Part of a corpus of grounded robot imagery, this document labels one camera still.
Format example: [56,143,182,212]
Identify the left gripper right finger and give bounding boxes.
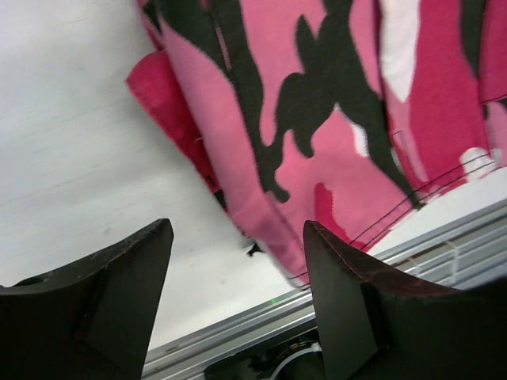
[303,221,506,379]

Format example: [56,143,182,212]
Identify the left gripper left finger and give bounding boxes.
[1,218,173,379]

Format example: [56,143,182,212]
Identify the pink camouflage trousers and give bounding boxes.
[127,1,506,287]

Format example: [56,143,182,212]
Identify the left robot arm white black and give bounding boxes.
[1,212,506,379]

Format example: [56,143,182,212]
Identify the aluminium frame rail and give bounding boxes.
[142,197,507,379]

